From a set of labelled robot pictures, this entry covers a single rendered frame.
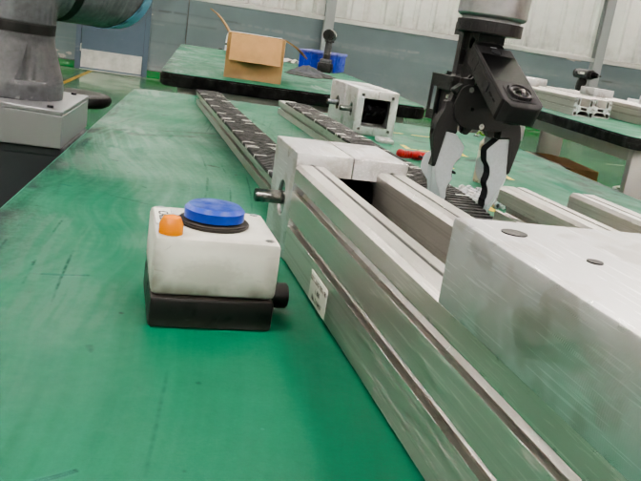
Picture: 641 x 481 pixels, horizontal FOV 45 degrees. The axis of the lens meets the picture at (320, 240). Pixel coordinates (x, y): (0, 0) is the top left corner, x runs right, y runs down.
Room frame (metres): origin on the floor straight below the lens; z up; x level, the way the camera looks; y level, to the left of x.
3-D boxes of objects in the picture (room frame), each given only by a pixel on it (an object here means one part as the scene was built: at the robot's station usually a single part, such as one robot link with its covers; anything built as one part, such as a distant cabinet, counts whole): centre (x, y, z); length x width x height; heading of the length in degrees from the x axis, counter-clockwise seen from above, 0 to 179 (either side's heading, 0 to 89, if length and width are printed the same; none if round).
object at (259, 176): (1.30, 0.17, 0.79); 0.96 x 0.04 x 0.03; 16
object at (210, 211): (0.50, 0.07, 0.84); 0.04 x 0.04 x 0.02
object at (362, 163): (0.69, 0.01, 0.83); 0.12 x 0.09 x 0.10; 106
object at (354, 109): (1.68, -0.05, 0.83); 0.11 x 0.10 x 0.10; 103
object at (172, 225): (0.46, 0.09, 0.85); 0.01 x 0.01 x 0.01
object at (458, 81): (0.88, -0.14, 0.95); 0.09 x 0.08 x 0.12; 16
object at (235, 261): (0.50, 0.06, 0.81); 0.10 x 0.08 x 0.06; 106
